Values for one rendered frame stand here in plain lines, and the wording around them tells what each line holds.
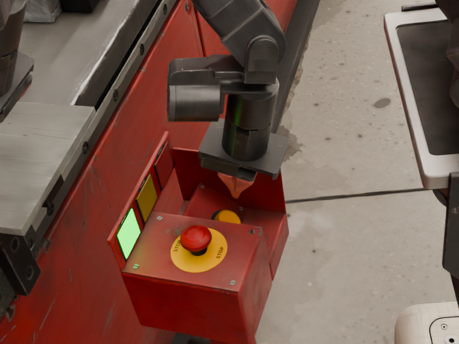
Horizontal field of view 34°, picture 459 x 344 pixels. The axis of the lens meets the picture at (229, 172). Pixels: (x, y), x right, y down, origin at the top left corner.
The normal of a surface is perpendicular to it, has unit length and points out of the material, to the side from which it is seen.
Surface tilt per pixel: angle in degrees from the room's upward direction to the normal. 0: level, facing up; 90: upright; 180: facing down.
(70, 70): 0
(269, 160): 14
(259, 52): 79
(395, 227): 0
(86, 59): 0
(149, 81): 90
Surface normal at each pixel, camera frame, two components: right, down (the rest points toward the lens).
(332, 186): -0.15, -0.71
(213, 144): 0.09, -0.65
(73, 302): 0.95, 0.09
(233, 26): 0.07, 0.54
